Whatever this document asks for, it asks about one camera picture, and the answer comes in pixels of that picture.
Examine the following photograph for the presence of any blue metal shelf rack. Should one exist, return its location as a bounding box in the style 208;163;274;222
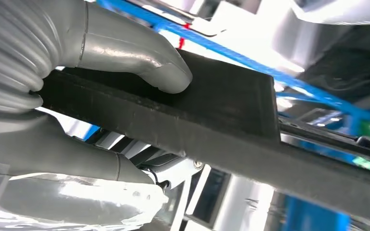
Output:
82;0;370;141

